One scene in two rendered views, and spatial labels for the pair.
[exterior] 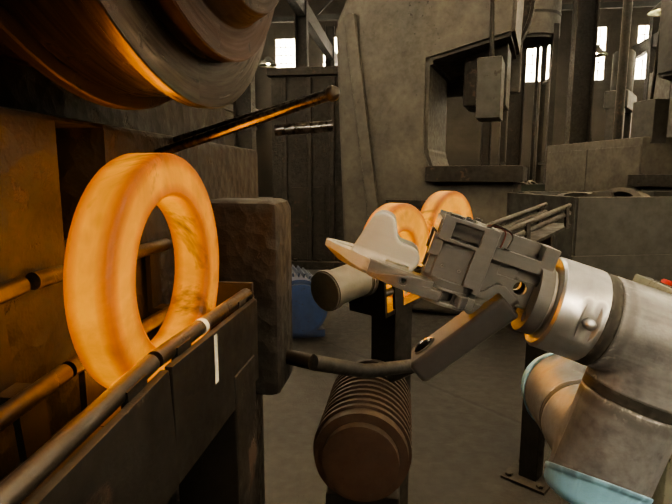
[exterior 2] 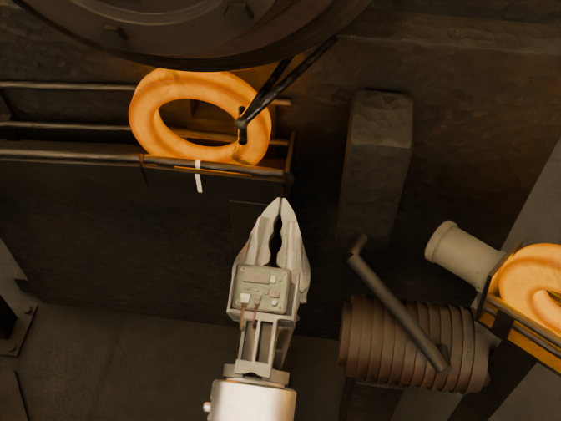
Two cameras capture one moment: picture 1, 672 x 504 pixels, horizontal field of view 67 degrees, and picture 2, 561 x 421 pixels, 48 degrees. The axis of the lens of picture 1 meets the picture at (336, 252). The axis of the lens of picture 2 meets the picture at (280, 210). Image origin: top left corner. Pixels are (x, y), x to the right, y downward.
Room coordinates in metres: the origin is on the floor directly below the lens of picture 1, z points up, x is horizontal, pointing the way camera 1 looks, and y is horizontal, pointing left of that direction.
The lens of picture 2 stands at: (0.50, -0.44, 1.37)
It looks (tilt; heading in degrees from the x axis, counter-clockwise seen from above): 54 degrees down; 90
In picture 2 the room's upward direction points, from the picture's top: straight up
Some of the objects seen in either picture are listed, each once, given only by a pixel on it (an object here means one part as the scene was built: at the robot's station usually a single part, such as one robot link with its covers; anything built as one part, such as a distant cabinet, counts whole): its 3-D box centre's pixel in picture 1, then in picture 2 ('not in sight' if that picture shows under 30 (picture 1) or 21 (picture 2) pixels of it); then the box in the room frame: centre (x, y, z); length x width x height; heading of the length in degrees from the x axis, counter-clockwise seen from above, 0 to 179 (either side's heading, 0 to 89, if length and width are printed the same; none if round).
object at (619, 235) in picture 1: (616, 261); not in sight; (2.65, -1.48, 0.39); 1.03 x 0.83 x 0.77; 97
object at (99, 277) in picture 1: (158, 272); (200, 124); (0.40, 0.14, 0.75); 0.18 x 0.03 x 0.18; 172
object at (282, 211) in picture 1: (245, 294); (371, 174); (0.63, 0.11, 0.68); 0.11 x 0.08 x 0.24; 82
